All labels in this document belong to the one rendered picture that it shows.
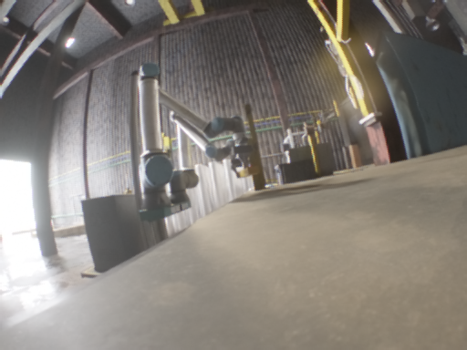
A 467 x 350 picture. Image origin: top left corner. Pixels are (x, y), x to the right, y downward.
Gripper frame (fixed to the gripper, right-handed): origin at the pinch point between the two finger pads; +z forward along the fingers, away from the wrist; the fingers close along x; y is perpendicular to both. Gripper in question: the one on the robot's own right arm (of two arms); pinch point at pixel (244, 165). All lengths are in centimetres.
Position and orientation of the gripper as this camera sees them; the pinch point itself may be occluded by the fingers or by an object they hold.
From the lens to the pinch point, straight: 125.0
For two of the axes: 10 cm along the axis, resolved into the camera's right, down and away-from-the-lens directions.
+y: -2.5, 1.1, 9.6
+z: 1.7, 9.8, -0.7
